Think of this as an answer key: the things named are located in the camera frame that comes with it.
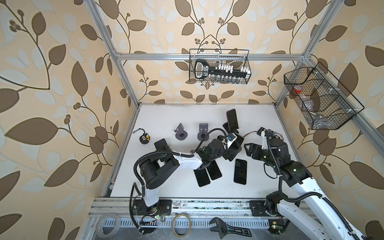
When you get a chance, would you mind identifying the clear tape roll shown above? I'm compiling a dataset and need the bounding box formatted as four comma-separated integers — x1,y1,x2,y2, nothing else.
96,214,122,239

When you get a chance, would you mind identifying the black square phone stand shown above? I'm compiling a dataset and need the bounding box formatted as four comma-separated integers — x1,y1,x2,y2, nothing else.
154,139,171,152

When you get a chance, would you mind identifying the black circuit board with wires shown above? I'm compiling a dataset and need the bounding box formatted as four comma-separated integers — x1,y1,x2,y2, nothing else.
244,127,284,140

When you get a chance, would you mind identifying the black socket set holder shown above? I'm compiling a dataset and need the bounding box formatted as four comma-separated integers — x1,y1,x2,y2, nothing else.
192,60,252,84

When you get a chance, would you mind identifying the dark phone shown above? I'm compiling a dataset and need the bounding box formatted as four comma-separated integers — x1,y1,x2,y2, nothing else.
194,169,211,188

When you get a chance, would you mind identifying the black wire basket right wall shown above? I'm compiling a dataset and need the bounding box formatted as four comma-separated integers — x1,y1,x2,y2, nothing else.
284,62,365,130

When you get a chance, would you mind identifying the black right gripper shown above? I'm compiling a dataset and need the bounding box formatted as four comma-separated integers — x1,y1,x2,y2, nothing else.
244,142,278,171

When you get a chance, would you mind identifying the purple round left phone stand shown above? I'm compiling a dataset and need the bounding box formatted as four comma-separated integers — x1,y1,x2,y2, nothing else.
174,123,188,141

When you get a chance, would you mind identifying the green-cased phone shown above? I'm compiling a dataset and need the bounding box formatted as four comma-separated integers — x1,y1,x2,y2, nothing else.
229,133,244,154

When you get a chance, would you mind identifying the brown tape roll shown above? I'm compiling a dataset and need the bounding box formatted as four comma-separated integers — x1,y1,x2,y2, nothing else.
171,213,192,239

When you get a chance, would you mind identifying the black wire basket wall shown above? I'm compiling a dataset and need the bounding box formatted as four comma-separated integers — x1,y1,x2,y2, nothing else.
284,62,365,130
189,48,252,85

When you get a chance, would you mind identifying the black adjustable wrench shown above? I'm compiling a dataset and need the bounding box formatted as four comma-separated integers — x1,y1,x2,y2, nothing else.
209,218,252,240

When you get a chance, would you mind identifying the aluminium frame post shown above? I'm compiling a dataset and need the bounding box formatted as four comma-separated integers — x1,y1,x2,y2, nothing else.
85,0,140,109

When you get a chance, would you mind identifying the yellow black tape measure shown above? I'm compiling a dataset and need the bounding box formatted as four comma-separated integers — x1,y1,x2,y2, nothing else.
133,128,150,145

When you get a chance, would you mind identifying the purple round middle phone stand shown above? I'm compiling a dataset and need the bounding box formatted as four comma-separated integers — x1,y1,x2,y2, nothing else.
197,123,209,141

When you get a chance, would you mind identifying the purple round phone stand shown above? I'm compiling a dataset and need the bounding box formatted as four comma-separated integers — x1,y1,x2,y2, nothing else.
197,123,209,141
174,123,188,141

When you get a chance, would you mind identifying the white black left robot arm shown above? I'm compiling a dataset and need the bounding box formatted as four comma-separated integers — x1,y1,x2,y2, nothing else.
133,128,244,208

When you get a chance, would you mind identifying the black wire basket back wall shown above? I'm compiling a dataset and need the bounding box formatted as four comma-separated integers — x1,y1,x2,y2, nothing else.
189,48,252,85

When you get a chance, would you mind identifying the dark right phone stand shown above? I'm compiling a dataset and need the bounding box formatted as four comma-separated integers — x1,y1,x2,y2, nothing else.
223,123,239,134

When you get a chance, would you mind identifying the red capped item in basket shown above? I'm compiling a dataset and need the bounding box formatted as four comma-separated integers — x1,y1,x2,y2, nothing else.
292,85,303,95

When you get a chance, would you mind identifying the silver-edged black phone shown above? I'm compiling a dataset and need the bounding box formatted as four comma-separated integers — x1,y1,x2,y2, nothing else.
207,161,222,180

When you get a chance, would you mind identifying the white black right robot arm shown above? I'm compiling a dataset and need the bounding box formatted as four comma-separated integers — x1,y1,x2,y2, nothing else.
244,128,367,240

